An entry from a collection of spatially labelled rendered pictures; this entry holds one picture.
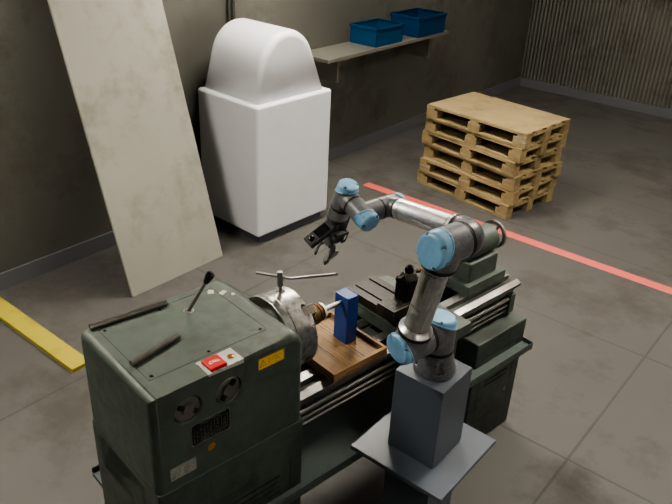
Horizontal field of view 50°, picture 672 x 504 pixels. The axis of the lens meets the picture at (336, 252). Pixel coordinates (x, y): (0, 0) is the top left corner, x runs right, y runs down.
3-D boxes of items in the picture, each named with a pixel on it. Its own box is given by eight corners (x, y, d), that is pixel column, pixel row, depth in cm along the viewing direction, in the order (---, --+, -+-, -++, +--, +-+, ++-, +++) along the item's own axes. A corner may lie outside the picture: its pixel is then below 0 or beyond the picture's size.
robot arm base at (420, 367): (463, 367, 257) (467, 344, 252) (440, 387, 246) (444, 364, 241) (428, 350, 265) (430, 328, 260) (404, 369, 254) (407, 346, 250)
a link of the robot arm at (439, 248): (433, 360, 245) (482, 235, 211) (401, 375, 236) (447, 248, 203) (411, 337, 251) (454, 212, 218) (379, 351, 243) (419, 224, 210)
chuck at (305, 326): (301, 383, 270) (297, 309, 257) (252, 351, 292) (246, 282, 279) (319, 374, 275) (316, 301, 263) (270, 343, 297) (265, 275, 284)
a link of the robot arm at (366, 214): (391, 210, 242) (371, 190, 247) (365, 218, 236) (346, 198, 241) (384, 227, 247) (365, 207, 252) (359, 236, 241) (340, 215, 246)
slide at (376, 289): (415, 338, 302) (416, 329, 300) (346, 295, 329) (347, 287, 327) (443, 323, 313) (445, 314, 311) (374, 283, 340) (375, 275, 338)
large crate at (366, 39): (376, 35, 708) (377, 17, 700) (403, 41, 691) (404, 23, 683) (348, 42, 678) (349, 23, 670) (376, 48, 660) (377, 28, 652)
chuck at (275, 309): (294, 387, 268) (290, 313, 255) (245, 354, 290) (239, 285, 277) (301, 383, 270) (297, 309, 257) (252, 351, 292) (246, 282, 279)
